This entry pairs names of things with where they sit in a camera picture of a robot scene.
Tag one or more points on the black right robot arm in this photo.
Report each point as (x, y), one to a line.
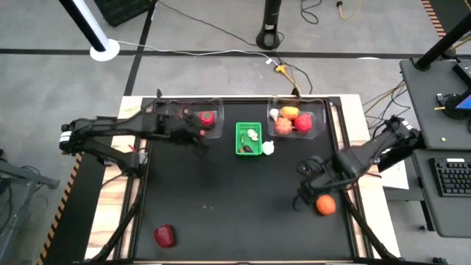
(371, 147)

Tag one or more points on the black monitor stand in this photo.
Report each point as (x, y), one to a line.
(456, 108)

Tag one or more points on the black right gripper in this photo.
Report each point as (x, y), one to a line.
(324, 174)

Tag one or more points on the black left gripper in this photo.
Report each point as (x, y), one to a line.
(184, 127)

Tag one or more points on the yellow power plug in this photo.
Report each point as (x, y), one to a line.
(280, 68)

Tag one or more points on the clear plastic bin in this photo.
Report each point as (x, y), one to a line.
(219, 110)
(320, 106)

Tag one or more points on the black slanted pole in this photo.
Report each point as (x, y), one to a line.
(441, 44)

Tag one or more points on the gray desk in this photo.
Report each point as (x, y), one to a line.
(441, 217)
(434, 103)

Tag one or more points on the white garlic bulb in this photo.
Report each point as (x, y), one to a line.
(268, 148)
(274, 113)

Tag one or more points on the red bell pepper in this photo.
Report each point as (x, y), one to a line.
(303, 123)

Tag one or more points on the black aluminium table frame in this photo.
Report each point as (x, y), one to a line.
(244, 99)

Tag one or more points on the gray metal stand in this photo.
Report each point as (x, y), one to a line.
(22, 176)

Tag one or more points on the black keyboard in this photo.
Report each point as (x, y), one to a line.
(452, 178)

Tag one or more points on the white paper sheet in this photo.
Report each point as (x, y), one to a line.
(397, 180)

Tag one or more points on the black pole floor stand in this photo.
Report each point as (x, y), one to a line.
(268, 37)

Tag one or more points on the black crate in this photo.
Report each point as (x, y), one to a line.
(121, 11)

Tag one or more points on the orange fruit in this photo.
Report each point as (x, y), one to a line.
(326, 206)

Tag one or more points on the black striped-edge floor mat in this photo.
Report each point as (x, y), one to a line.
(73, 228)
(454, 11)

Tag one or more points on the orange-red ridged pumpkin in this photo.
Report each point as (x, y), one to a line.
(283, 126)

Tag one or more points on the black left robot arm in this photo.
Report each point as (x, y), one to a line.
(110, 127)

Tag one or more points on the white pole floor stand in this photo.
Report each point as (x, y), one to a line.
(105, 51)

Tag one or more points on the green plastic basket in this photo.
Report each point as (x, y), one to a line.
(257, 127)

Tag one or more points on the brown-yellow potato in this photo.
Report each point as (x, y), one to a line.
(290, 112)

